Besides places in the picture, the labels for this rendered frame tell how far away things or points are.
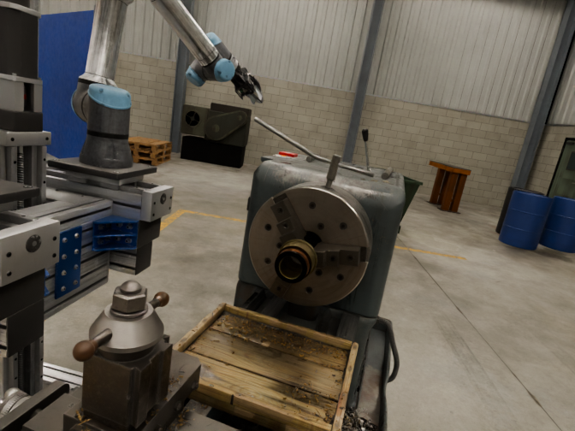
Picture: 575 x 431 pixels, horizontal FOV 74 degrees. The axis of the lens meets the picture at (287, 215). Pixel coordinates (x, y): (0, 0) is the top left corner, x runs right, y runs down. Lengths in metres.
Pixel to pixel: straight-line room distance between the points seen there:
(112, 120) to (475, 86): 11.26
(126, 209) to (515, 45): 11.91
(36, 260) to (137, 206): 0.44
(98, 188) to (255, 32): 10.23
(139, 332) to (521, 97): 12.36
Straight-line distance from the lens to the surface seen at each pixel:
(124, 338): 0.46
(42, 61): 7.44
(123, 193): 1.23
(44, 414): 0.64
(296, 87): 11.02
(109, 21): 1.42
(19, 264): 0.84
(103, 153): 1.26
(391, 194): 1.10
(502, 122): 12.29
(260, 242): 1.01
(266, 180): 1.14
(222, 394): 0.76
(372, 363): 1.62
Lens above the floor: 1.38
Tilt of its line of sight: 14 degrees down
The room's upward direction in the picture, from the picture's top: 10 degrees clockwise
